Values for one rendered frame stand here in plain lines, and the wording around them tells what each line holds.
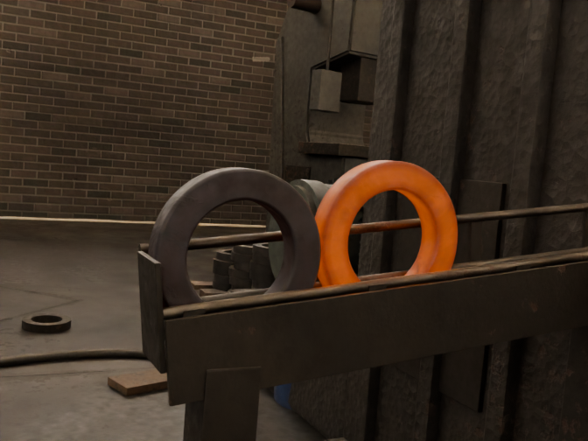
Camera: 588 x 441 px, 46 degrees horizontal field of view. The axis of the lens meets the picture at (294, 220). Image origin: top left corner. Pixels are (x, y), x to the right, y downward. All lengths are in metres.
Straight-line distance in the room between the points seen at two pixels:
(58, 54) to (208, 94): 1.46
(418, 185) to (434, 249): 0.08
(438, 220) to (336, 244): 0.14
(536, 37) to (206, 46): 6.04
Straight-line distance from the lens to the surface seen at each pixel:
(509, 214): 0.98
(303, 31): 5.89
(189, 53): 7.08
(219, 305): 0.69
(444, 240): 0.84
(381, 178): 0.78
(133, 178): 6.91
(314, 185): 2.15
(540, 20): 1.25
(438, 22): 1.51
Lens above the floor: 0.74
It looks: 5 degrees down
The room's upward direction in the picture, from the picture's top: 5 degrees clockwise
